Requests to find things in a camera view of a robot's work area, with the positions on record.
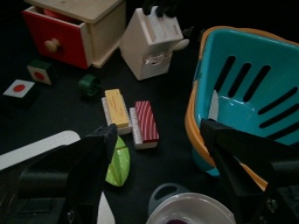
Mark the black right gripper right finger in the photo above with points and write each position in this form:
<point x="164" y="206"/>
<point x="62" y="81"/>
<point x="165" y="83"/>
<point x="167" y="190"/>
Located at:
<point x="237" y="157"/>

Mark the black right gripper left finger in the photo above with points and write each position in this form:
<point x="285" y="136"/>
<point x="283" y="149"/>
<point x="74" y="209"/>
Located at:
<point x="86" y="163"/>

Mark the green sushi cube red dot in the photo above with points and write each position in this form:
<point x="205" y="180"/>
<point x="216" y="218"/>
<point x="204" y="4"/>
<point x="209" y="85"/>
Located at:
<point x="38" y="73"/>

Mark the light green toy leaf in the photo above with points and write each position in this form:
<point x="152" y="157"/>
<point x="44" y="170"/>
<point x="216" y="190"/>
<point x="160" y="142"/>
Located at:
<point x="120" y="164"/>

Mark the white toy knife blade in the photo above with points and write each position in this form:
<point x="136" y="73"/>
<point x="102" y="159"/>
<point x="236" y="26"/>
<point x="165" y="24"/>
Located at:
<point x="104" y="210"/>

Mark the white plastic utensil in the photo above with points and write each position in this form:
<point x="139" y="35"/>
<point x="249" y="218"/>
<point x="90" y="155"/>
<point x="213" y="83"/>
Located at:
<point x="213" y="106"/>

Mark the yellow egg nigiri toy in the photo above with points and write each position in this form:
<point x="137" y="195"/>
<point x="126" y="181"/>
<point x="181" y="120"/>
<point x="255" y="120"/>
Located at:
<point x="116" y="109"/>

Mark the red striped nigiri toy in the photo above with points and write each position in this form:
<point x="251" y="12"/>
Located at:
<point x="145" y="124"/>

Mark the red circle white block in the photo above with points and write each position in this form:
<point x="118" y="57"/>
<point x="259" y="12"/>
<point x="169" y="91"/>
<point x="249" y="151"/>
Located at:
<point x="18" y="89"/>

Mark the teal plastic basket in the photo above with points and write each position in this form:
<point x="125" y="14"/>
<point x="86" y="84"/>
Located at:
<point x="248" y="67"/>

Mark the white wooden knife block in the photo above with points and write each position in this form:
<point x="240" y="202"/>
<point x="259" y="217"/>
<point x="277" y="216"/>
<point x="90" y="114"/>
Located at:
<point x="149" y="43"/>

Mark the light wooden drawer box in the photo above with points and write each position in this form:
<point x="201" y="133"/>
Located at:
<point x="102" y="26"/>

